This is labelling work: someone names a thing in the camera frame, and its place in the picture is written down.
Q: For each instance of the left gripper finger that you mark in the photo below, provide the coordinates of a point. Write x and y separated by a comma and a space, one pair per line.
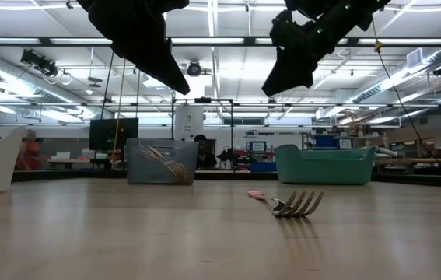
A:
158, 66

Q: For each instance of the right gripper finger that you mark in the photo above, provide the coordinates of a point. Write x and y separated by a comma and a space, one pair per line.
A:
290, 74

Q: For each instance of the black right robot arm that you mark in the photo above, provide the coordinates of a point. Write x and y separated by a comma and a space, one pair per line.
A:
352, 15

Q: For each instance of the wide blue storage bin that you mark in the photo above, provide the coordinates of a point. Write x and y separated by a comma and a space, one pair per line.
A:
323, 142

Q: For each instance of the small blue storage bin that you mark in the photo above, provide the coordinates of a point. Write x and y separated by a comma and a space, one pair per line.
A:
251, 149

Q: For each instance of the black monitor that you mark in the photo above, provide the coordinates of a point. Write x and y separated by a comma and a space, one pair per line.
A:
103, 134

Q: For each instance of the teal plastic bin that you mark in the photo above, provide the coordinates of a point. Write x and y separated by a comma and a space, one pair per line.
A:
321, 171

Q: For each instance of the person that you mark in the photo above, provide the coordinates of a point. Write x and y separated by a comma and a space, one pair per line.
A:
31, 153
204, 157

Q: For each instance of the grey translucent plastic bin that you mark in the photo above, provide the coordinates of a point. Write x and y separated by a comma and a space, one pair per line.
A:
134, 173

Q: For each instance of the black ceiling camera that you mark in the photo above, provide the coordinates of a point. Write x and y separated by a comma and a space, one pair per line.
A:
41, 64
194, 69

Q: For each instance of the black overhead frame beam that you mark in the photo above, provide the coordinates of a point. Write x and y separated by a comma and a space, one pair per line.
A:
249, 40

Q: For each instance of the black rectangular stand frame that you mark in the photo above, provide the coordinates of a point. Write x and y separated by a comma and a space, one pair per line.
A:
202, 100

